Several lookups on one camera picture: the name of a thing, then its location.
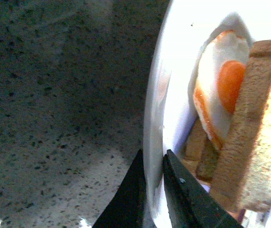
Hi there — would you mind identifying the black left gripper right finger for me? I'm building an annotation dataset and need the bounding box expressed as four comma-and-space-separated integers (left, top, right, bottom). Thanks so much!
163, 150, 242, 228

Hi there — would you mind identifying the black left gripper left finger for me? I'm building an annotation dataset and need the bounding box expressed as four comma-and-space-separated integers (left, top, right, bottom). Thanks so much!
93, 149, 146, 228

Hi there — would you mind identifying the brown bread slice top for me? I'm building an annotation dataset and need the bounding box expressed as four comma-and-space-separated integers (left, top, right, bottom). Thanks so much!
210, 40, 271, 213

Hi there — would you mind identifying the white plate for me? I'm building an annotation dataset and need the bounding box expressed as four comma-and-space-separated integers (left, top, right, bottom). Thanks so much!
143, 0, 271, 228

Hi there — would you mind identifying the bottom bread slice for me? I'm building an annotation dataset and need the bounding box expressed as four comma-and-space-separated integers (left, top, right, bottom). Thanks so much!
182, 118, 219, 187

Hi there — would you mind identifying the fried egg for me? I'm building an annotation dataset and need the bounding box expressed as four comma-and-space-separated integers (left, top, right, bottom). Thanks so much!
193, 29, 251, 151

